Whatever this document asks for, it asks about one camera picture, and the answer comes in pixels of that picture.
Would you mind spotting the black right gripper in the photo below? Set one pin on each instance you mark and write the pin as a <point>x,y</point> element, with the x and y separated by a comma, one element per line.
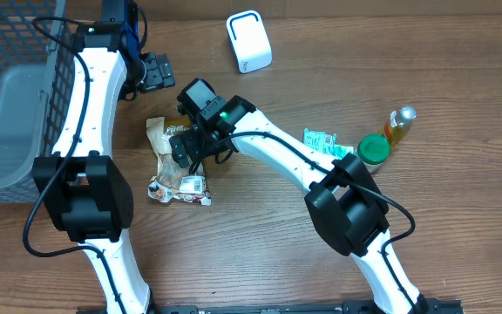
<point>188,146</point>

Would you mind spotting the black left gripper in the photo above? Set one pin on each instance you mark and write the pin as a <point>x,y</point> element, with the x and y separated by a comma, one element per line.
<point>158,75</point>

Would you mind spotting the brown snack bag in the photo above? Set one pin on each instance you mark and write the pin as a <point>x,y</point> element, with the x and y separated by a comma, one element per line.
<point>173,182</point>

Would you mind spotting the teal tissue pack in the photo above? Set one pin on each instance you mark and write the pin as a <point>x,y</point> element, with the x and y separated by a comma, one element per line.
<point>325,143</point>

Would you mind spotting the green lid white jar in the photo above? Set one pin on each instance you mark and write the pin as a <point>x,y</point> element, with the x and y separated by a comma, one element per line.
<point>373,150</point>

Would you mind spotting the yellow oil bottle silver cap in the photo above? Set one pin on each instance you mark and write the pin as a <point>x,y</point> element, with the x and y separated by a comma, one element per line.
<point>398,125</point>

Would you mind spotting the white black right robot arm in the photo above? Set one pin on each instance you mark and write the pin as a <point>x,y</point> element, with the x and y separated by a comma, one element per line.
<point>344,203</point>

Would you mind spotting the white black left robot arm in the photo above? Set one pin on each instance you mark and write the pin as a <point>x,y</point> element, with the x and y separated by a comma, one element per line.
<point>80,186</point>

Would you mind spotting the white barcode scanner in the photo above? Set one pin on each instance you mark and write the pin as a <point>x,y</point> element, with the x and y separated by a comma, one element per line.
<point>249,40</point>

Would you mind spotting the dark grey mesh basket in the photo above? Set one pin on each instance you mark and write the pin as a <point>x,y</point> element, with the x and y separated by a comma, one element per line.
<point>36,79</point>

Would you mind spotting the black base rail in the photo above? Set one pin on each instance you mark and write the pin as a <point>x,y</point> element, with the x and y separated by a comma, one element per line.
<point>348,307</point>

